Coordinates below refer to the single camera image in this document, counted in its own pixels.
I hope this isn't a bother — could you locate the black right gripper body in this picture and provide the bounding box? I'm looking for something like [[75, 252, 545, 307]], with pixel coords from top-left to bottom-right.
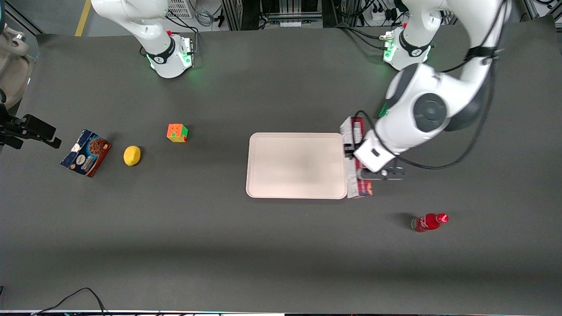
[[0, 115, 23, 150]]

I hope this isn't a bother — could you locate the red tartan cookie box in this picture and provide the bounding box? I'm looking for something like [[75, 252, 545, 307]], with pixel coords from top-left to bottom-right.
[[339, 116, 374, 199]]

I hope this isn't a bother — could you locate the blue chocolate cookie box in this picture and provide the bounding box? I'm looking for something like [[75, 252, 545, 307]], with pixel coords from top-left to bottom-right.
[[60, 129, 112, 178]]

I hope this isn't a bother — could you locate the pale pink plastic tray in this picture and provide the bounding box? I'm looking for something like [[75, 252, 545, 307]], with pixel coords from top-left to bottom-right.
[[245, 133, 348, 200]]

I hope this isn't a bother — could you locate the white perforated box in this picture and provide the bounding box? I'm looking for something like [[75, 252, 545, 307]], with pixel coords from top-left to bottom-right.
[[166, 0, 195, 19]]

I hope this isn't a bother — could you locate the yellow lemon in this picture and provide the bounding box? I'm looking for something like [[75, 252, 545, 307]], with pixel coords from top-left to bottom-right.
[[123, 146, 142, 167]]

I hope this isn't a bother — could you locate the red soda bottle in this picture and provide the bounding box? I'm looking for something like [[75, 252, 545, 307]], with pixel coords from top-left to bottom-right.
[[411, 213, 449, 233]]

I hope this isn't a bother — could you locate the dark grey table mat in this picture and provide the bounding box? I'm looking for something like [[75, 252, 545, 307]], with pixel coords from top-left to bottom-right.
[[0, 15, 562, 314]]

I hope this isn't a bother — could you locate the colourful puzzle cube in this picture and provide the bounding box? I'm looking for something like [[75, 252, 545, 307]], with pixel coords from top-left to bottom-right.
[[166, 123, 189, 143]]

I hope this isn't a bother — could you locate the aluminium equipment rack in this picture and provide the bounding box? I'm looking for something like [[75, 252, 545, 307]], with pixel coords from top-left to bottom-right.
[[221, 0, 366, 31]]

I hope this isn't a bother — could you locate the black left arm base cable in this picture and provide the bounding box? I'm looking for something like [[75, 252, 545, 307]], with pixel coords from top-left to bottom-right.
[[334, 24, 393, 44], [345, 27, 392, 51]]

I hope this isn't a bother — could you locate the black arm base cable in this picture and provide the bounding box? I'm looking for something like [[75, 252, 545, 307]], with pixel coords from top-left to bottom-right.
[[140, 14, 201, 68], [334, 24, 393, 44], [345, 27, 392, 51]]

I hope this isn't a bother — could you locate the black cable at table edge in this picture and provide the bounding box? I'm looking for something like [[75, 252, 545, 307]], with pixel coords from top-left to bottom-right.
[[31, 287, 107, 316]]

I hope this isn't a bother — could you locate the black right arm base cable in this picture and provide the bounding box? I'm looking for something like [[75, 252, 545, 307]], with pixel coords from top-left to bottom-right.
[[140, 14, 201, 68]]

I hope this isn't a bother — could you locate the grey coiled cable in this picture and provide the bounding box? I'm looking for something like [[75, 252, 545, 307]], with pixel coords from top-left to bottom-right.
[[195, 8, 216, 28]]

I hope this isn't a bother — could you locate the aluminium frame profile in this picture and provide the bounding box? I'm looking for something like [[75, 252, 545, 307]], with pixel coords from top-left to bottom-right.
[[522, 0, 562, 19]]

